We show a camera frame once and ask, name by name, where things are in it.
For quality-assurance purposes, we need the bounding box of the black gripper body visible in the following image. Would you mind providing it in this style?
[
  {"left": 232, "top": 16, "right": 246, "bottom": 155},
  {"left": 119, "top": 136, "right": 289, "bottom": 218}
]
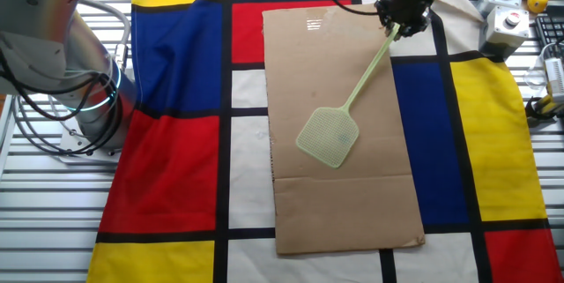
[{"left": 374, "top": 0, "right": 434, "bottom": 26}]

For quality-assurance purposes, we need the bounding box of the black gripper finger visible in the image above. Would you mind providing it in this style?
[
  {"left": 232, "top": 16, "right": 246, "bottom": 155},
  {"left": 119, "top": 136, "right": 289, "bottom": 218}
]
[
  {"left": 381, "top": 15, "right": 398, "bottom": 38},
  {"left": 398, "top": 19, "right": 427, "bottom": 40}
]

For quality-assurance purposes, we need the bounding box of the light green plastic flyswatter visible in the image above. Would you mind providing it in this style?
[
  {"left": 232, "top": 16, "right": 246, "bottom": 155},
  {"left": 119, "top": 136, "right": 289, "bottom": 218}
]
[{"left": 295, "top": 24, "right": 403, "bottom": 170}]

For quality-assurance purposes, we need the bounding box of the grey box red button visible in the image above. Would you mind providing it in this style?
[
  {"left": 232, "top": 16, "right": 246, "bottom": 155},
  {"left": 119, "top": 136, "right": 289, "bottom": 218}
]
[{"left": 478, "top": 5, "right": 531, "bottom": 60}]

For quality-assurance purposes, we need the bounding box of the black keyboard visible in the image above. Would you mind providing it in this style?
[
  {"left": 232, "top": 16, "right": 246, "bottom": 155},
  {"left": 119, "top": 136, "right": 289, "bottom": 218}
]
[{"left": 534, "top": 13, "right": 564, "bottom": 51}]

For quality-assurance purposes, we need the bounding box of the black yellow clamp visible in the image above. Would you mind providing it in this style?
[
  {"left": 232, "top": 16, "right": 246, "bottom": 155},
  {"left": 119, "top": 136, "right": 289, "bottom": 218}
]
[{"left": 523, "top": 94, "right": 564, "bottom": 122}]

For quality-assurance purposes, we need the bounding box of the brown cardboard sheet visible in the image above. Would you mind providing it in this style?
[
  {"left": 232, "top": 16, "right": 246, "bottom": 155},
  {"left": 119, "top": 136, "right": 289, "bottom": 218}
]
[{"left": 262, "top": 2, "right": 427, "bottom": 257}]

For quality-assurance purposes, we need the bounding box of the colour-block checked tablecloth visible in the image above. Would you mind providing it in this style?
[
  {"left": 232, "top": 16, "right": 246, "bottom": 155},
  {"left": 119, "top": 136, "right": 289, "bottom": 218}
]
[{"left": 86, "top": 0, "right": 564, "bottom": 283}]

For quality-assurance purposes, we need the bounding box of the clear cable loop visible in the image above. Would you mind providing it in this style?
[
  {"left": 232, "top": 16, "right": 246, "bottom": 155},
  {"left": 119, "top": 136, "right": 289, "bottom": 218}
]
[{"left": 525, "top": 41, "right": 557, "bottom": 92}]

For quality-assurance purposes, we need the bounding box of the silver ribbed camera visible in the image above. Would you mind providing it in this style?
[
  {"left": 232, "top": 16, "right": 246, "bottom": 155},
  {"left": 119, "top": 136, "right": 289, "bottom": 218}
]
[{"left": 543, "top": 56, "right": 564, "bottom": 95}]

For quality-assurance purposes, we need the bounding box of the thick grey cable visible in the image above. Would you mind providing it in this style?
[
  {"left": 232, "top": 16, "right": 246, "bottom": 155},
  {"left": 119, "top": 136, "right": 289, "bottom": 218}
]
[{"left": 75, "top": 0, "right": 133, "bottom": 72}]

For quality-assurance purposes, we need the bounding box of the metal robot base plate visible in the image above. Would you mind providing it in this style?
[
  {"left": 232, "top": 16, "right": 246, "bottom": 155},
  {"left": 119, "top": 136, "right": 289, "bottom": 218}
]
[{"left": 58, "top": 127, "right": 123, "bottom": 166}]

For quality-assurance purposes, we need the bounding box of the black cable bundle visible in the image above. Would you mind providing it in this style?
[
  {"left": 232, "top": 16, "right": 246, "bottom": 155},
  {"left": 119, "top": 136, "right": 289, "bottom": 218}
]
[{"left": 0, "top": 48, "right": 125, "bottom": 157}]

